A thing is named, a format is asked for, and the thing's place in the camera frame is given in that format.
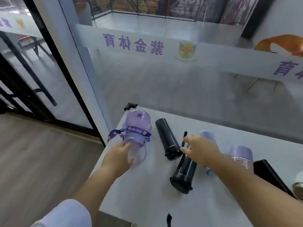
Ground black thermos flask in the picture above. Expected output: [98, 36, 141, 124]
[253, 159, 298, 199]

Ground black door handle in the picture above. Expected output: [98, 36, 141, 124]
[0, 30, 58, 107]

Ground purple cartoon dome bottle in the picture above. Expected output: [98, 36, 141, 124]
[108, 109, 152, 166]

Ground person's right forearm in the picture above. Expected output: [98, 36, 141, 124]
[209, 154, 303, 227]

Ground black table clamp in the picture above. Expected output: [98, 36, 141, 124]
[124, 102, 138, 112]

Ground person's right hand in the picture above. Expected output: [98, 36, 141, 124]
[181, 134, 227, 167]

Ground black railing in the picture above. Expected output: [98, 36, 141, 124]
[90, 0, 197, 23]

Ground frosted band with purple print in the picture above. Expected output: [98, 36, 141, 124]
[74, 23, 303, 83]

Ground white bottle blue ring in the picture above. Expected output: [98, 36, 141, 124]
[199, 130, 217, 176]

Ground clear bottle white lid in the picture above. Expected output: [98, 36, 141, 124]
[292, 171, 303, 202]

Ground small lilac cartoon bottle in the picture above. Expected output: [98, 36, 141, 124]
[228, 146, 254, 172]

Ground person's left hand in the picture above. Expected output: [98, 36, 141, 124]
[101, 140, 134, 179]

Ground person's left forearm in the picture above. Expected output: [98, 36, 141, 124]
[72, 162, 120, 224]

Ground orange chair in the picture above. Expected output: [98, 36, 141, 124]
[234, 34, 303, 92]

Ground white table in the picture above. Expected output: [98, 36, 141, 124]
[89, 107, 303, 227]

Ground person's white shirt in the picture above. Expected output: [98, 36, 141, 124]
[31, 199, 92, 227]

